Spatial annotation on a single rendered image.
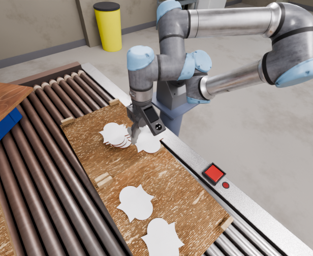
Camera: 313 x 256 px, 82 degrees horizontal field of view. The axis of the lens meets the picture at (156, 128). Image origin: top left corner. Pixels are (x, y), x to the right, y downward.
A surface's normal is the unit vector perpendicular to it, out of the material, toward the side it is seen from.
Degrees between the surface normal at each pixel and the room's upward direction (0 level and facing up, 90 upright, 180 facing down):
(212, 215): 0
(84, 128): 0
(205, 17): 46
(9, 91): 0
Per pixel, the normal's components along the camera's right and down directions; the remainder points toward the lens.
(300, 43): -0.39, 0.04
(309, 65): -0.15, 0.06
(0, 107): 0.04, -0.67
